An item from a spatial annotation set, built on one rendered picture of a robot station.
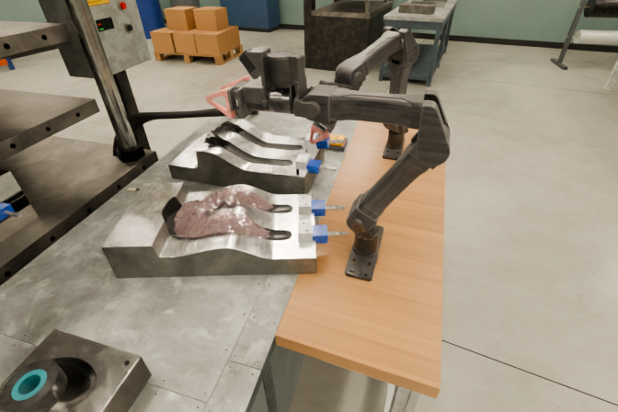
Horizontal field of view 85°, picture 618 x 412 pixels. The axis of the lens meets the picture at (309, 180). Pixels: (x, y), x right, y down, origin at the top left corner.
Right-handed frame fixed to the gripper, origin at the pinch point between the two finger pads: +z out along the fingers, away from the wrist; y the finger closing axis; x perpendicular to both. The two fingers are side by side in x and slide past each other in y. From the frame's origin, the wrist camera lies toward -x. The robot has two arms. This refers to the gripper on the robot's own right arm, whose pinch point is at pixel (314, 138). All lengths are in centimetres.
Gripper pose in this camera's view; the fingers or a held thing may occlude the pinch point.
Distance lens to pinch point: 116.8
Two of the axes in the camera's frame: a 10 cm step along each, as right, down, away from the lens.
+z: -4.9, 6.3, 6.0
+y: -2.7, 5.4, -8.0
